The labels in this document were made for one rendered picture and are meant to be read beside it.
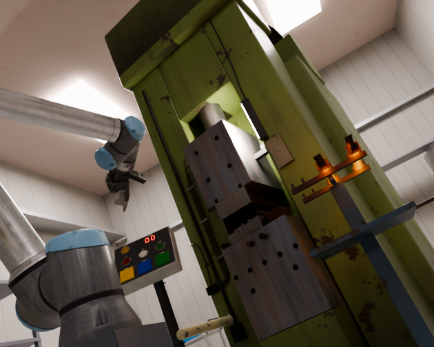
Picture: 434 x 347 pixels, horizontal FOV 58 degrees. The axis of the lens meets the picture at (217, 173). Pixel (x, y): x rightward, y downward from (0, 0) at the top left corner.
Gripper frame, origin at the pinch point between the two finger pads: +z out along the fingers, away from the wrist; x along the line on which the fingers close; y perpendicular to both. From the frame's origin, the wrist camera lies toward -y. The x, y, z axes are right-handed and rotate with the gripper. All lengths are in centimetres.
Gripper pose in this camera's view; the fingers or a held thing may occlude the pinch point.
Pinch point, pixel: (120, 200)
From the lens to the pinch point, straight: 183.6
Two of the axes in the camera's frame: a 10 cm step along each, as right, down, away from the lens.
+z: -3.1, 7.8, 5.4
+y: -8.2, 0.6, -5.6
